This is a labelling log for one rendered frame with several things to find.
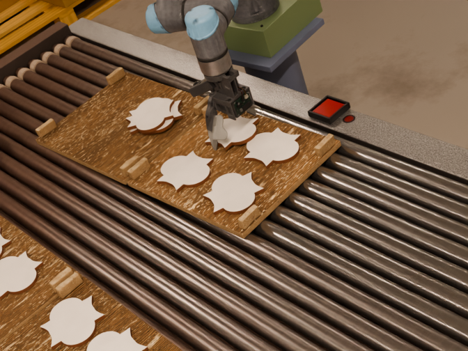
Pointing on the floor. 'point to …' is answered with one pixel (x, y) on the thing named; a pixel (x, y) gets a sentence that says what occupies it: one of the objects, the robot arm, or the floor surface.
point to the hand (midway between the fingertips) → (233, 132)
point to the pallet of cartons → (40, 17)
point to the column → (279, 61)
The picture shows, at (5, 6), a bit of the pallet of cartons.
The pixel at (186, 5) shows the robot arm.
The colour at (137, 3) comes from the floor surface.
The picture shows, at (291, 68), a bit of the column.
